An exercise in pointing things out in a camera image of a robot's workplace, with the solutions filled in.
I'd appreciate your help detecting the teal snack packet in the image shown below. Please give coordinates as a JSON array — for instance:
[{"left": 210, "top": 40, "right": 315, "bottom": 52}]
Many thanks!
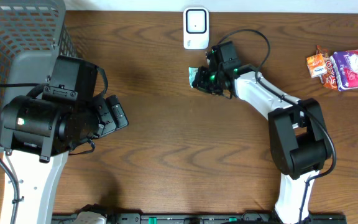
[{"left": 188, "top": 67, "right": 198, "bottom": 88}]

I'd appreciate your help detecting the small orange box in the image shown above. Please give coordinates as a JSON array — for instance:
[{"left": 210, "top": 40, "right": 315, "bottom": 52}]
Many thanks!
[{"left": 306, "top": 54, "right": 327, "bottom": 78}]

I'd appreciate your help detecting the orange chocolate bar wrapper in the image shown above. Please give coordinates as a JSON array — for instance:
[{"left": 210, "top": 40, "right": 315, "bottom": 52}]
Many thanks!
[{"left": 316, "top": 45, "right": 338, "bottom": 90}]

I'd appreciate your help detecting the red purple rice packet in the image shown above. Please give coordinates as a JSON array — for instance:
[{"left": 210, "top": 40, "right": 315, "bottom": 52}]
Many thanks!
[{"left": 330, "top": 49, "right": 358, "bottom": 91}]

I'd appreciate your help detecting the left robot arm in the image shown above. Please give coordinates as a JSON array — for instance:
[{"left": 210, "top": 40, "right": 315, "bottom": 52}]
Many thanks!
[{"left": 0, "top": 95, "right": 129, "bottom": 223}]

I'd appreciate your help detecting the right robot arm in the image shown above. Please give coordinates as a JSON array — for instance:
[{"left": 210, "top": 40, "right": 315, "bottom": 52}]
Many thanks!
[{"left": 188, "top": 64, "right": 337, "bottom": 223}]

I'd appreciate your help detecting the grey plastic mesh basket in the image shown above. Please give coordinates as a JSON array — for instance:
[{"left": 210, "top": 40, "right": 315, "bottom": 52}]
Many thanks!
[{"left": 0, "top": 0, "right": 78, "bottom": 152}]

